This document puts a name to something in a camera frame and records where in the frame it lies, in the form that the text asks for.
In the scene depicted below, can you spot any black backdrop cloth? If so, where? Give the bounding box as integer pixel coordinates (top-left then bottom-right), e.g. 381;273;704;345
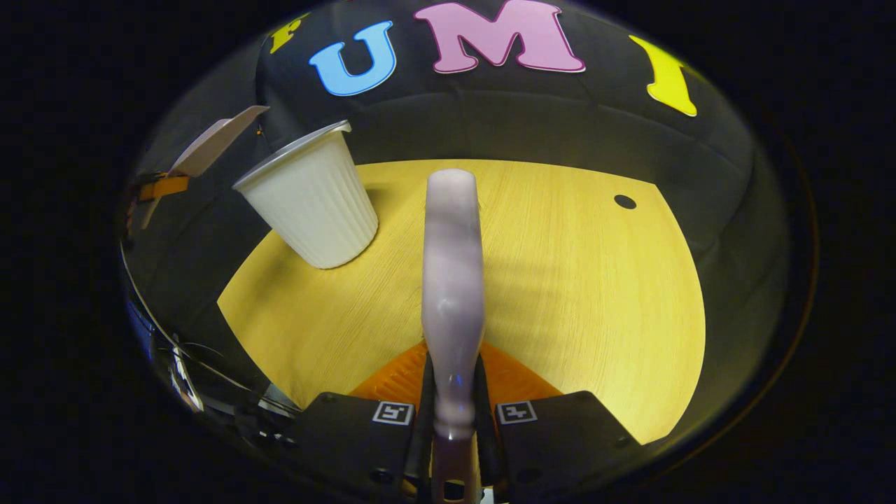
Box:
119;0;795;449

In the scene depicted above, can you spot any white ribbed garbage bin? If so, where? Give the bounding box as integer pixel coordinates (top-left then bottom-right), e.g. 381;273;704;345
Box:
232;120;379;270

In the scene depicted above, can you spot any yellow wooden desktop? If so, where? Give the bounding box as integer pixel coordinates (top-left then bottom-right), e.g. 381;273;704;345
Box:
217;159;706;445

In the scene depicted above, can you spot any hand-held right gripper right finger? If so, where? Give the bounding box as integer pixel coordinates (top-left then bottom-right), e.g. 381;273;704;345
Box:
476;342;643;501

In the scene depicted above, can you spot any pale pink dustpan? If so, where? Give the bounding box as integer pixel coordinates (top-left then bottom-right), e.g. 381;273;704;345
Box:
168;105;270;178

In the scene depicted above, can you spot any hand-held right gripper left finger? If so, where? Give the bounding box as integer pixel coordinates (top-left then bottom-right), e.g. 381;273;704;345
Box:
280;342;436;501

